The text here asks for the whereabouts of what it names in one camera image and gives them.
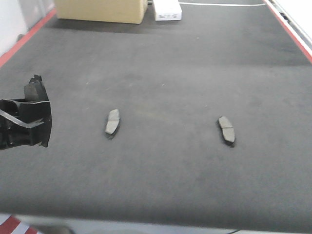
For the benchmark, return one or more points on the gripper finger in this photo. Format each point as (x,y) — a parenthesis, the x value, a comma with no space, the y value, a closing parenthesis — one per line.
(12,135)
(23,114)

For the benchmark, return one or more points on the second-left grey brake pad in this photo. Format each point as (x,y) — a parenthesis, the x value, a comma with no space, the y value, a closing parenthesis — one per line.
(35,90)

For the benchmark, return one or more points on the black conveyor belt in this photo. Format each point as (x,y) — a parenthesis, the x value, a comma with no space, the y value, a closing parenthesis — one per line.
(168,162)

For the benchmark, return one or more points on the far red-white traffic cone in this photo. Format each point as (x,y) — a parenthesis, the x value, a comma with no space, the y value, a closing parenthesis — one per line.
(11,225)

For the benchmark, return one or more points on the cardboard box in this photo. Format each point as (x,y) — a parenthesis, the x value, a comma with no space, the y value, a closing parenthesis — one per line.
(118,11)

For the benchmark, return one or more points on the white flat box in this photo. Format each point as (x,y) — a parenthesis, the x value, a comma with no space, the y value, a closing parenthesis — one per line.
(167,10)

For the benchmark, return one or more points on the white machine side frame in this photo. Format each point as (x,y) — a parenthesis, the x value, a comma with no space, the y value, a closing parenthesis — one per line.
(298,14)

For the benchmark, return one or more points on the red conveyor edge rail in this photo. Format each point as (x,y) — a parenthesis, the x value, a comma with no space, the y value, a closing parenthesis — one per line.
(305,49)

